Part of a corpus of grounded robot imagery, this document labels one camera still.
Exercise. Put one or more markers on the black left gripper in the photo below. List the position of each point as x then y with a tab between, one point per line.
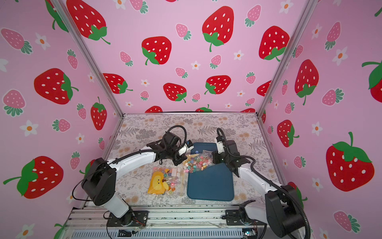
180	159

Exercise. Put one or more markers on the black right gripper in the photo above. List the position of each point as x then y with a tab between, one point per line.
220	158

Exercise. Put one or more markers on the clear ziploc candy bag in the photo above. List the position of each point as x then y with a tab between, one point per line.
198	161

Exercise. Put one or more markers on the ziploc bag with yellow duck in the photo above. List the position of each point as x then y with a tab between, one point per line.
165	180

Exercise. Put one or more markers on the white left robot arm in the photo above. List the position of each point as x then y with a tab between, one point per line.
100	181

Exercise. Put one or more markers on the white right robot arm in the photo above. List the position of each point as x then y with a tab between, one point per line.
282	210

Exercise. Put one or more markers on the teal plastic tray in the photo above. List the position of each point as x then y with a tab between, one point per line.
215	183

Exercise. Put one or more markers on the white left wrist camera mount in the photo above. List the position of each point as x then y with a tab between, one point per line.
187	147

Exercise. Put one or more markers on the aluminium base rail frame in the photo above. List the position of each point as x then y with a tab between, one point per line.
164	222

